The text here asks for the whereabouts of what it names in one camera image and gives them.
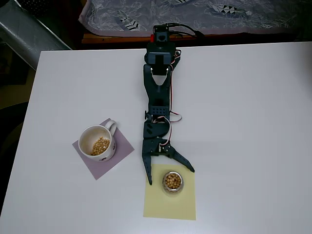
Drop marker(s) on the glass jar of soybeans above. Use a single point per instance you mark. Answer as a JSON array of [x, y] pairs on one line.
[[173, 182]]

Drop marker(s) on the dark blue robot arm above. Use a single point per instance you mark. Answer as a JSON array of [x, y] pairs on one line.
[[158, 100]]

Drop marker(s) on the purple paper square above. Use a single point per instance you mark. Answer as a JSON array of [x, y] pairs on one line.
[[122, 146]]

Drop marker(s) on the yellow paper sheet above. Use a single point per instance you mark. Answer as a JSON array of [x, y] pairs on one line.
[[168, 207]]

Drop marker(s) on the white mug with cartoon face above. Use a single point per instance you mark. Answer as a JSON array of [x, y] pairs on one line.
[[97, 143]]

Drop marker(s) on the floral patterned bedsheet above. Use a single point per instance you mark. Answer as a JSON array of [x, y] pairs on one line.
[[195, 14]]

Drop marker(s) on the silver foil covered board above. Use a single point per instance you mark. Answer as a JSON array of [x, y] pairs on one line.
[[29, 31]]

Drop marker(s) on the wooden bed frame edge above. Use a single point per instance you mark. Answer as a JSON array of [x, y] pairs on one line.
[[117, 39]]

